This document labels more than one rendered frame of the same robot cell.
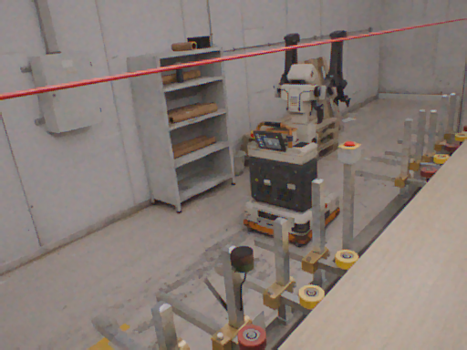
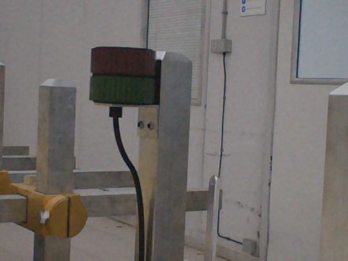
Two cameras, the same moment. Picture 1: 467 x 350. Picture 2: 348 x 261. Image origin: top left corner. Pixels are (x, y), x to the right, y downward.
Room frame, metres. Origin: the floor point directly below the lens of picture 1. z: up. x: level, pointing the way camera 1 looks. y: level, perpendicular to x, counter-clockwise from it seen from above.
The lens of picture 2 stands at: (1.12, -0.66, 1.10)
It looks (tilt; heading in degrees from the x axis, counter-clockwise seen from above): 3 degrees down; 104
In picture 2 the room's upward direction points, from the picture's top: 3 degrees clockwise
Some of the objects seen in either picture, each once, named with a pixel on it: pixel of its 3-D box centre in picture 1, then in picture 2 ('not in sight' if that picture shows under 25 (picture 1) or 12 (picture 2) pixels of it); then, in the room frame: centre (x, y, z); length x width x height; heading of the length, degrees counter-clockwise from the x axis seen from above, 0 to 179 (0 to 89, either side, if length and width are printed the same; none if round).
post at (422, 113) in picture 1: (420, 148); not in sight; (2.22, -1.16, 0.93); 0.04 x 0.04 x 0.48; 47
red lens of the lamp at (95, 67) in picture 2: (242, 254); (123, 62); (0.90, -0.01, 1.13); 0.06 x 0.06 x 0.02
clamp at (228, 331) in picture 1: (233, 334); not in sight; (0.91, 0.04, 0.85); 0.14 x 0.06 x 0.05; 137
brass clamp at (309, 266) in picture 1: (316, 259); not in sight; (1.28, -0.29, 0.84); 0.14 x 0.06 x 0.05; 137
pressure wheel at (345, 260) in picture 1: (346, 267); not in sight; (1.18, -0.38, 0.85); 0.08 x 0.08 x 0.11
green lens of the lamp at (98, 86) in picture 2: (243, 262); (122, 89); (0.90, -0.01, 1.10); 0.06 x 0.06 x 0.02
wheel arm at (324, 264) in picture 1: (299, 256); not in sight; (1.31, -0.24, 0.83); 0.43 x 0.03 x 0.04; 47
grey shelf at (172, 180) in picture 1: (186, 127); not in sight; (4.04, 0.44, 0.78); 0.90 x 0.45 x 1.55; 137
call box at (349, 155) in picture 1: (349, 154); not in sight; (1.49, -0.49, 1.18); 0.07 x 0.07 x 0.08; 47
